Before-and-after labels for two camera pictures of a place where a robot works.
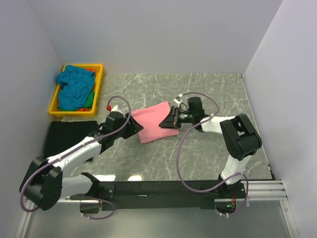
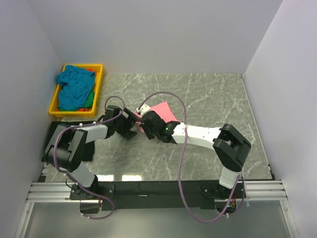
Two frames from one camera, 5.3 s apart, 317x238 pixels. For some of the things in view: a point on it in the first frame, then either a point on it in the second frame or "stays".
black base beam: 147,195 stays
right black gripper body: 179,117 -> 151,134
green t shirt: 88,104 stays
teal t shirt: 76,83 stays
